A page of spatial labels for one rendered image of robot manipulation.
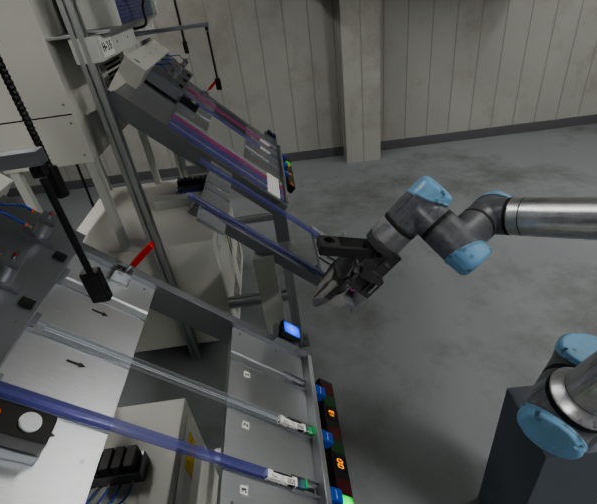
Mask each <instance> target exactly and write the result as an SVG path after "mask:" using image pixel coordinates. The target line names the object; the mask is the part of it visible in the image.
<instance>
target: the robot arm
mask: <svg viewBox="0 0 597 504"><path fill-rule="evenodd" d="M451 201H452V196H451V195H450V194H449V193H448V192H447V191H446V190H445V189H444V188H443V187H442V186H441V185H440V184H439V183H438V182H437V181H435V180H434V179H433V178H431V177H430V176H422V177H421V178H420V179H419V180H418V181H416V182H415V183H414V184H413V185H412V186H411V187H410V188H409V189H407V190H406V192H405V193H404V194H403V195H402V196H401V197H400V199H399V200H398V201H397V202H396V203H395V204H394V205H393V206H392V207H391V208H390V209H389V210H388V211H387V212H386V213H385V214H384V215H383V216H382V217H381V219H380V220H379V221H378V222H377V223H376V224H375V225H374V226H373V227H372V229H371V230H370V231H369V232H368V233H367V234H366V237H367V239H365V238H352V237H340V236H327V235H319V236H318V237H317V241H316V245H317V248H318V252H319V254H320V255H321V256H335V257H338V258H337V259H336V260H335V261H334V262H333V263H332V264H331V265H330V266H329V268H328V269H327V271H326V273H325V274H324V276H323V277H322V280H321V282H320V283H319V285H318V287H317V289H316V292H315V294H314V297H313V302H312V303H313V306H320V305H323V304H330V305H333V306H337V307H343V306H344V305H345V304H346V300H345V299H344V297H343V296H344V294H345V293H346V292H347V291H348V287H349V286H350V287H352V289H353V290H355V291H357V292H358V293H359V292H360V295H362V296H364V297H365V298H367V299H368V298H369V297H370V296H371V295H372V294H373V293H374V292H375V291H376V290H377V289H378V288H379V287H380V286H381V285H383V284H384V281H383V279H382V278H383V277H384V276H385V275H386V274H387V273H388V272H389V271H390V270H391V269H392V268H393V267H394V266H395V265H396V264H397V263H398V262H399V261H400V260H401V259H402V258H401V257H400V256H399V255H398V253H399V252H400V251H401V250H402V249H403V248H404V247H405V246H406V245H407V244H408V243H410V242H411V241H412V239H413V238H414V237H416V236H417V235H419V236H420V237H421V238H422V239H423V240H424V241H425V242H426V243H427V244H428V245H429V246H430V247H431V248H432V249H433V250H434V251H435V252H436V253H437V254H438V255H439V256H440V257H441V258H442V259H443V260H444V261H445V263H446V264H448V265H450V266H451V267H452V268H453V269H454V270H455V271H456V272H457V273H459V274H460V275H467V274H469V273H470V272H472V271H473V270H474V269H476V268H477V267H478V266H479V265H480V264H481V263H483V262H484V261H485V260H486V259H487V258H488V257H489V256H490V254H491V253H492V249H491V248H490V247H489V246H488V245H487V241H488V240H489V239H491V238H492V237H493V236H494V235H514V236H530V237H547V238H564V239H581V240H597V196H575V197H511V196H510V195H508V194H507V193H504V192H502V191H497V190H495V191H490V192H487V193H485V194H484V195H482V196H480V197H478V198H477V199H476V200H475V201H474V202H473V203H472V204H471V205H470V206H469V207H468V208H467V209H465V210H464V211H463V212H462V213H461V214H459V215H458V216H457V215H455V214H454V213H453V212H452V211H451V210H450V209H449V208H448V206H449V204H450V203H451ZM375 285H377V287H376V288H375V289H374V290H373V291H372V292H371V293H370V294H369V293H368V292H369V291H370V290H371V289H372V288H373V287H374V286H375ZM517 422H518V424H519V426H520V428H521V430H522V431H523V433H524V434H525V435H526V436H527V437H528V438H529V439H530V440H531V441H532V442H533V443H534V444H536V445H537V446H538V447H540V448H541V449H543V450H545V451H546V452H548V453H550V454H553V455H555V456H557V457H560V458H564V459H570V460H574V459H578V458H580V457H582V456H583V454H584V453H585V452H587V450H588V446H590V445H592V444H594V443H596V442H597V337H596V336H594V335H590V334H586V333H574V332H573V333H567V334H564V335H562V336H561V337H560V338H559V339H558V341H557V342H556V343H555V349H554V352H553V354H552V357H551V358H550V360H549V362H548V363H547V365H546V367H545V368H544V370H543V372H542V373H541V375H540V376H539V378H538V379H537V381H536V383H535V384H534V386H533V387H532V389H531V391H530V392H529V394H528V396H527V397H526V399H525V400H524V402H523V403H521V405H520V409H519V411H518V413H517Z"/></svg>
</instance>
